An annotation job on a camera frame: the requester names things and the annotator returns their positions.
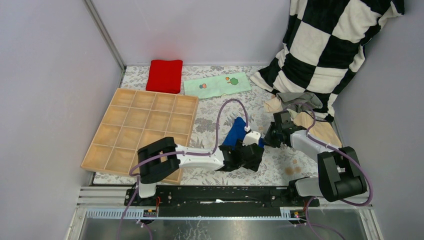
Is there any blue underwear with white lettering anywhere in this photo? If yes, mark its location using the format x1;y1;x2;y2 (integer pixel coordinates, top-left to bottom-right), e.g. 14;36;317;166
217;117;264;150

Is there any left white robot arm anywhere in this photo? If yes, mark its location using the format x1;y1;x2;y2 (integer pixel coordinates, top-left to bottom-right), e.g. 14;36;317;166
129;136;264;206

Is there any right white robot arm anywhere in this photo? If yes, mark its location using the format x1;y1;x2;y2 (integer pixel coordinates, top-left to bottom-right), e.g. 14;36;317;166
264;111;368;206

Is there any grey crumpled cloth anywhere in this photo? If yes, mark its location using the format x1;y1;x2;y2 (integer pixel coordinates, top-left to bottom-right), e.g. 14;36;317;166
276;92;323;112

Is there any beige cloth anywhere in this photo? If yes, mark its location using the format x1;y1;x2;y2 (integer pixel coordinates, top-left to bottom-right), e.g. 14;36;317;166
264;97;343;148

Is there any light green patterned cloth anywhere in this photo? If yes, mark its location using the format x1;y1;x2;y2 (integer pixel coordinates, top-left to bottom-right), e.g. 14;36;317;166
183;72;252;99

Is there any black white checkered blanket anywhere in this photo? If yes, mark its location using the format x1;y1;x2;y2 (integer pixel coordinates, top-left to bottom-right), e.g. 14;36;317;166
250;0;405;122

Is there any red folded cloth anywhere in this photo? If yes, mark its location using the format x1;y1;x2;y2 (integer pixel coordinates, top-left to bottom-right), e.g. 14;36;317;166
145;59;183;94

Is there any wooden compartment tray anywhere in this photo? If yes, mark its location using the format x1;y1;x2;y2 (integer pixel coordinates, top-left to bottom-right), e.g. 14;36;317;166
80;88;199;177

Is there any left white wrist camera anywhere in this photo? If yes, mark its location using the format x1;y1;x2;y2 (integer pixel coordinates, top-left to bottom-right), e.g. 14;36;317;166
242;126;262;146

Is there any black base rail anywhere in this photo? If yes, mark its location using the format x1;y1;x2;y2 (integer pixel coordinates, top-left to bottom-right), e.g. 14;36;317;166
123;185;320;218

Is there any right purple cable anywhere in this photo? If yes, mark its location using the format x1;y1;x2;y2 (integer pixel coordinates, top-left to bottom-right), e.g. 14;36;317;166
283;102;375;240

